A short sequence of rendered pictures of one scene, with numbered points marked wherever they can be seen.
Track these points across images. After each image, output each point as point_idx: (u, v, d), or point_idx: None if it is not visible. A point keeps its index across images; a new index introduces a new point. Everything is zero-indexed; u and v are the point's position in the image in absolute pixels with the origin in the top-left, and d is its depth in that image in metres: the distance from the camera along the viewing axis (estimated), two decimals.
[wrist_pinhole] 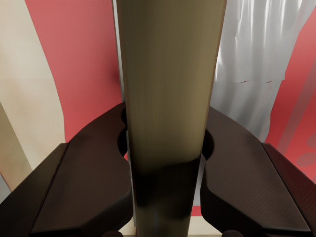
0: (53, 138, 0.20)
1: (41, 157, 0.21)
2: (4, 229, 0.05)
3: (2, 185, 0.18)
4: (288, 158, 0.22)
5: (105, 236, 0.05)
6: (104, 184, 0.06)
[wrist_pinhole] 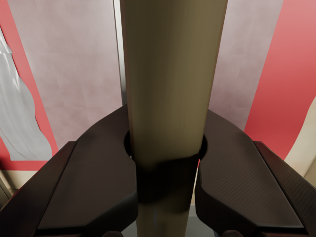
0: None
1: None
2: (12, 224, 0.05)
3: None
4: None
5: (105, 236, 0.05)
6: (110, 183, 0.06)
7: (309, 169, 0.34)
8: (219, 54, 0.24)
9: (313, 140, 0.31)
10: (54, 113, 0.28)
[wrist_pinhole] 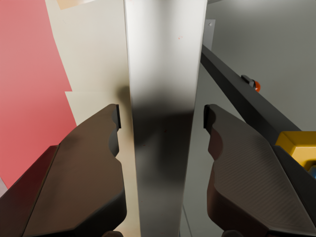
0: None
1: None
2: None
3: None
4: None
5: (105, 236, 0.05)
6: (97, 185, 0.06)
7: None
8: None
9: None
10: None
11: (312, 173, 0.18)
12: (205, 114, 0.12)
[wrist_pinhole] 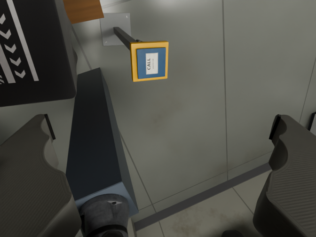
0: None
1: None
2: None
3: None
4: None
5: (105, 236, 0.05)
6: (40, 202, 0.06)
7: None
8: None
9: None
10: None
11: (136, 50, 0.61)
12: (273, 124, 0.11)
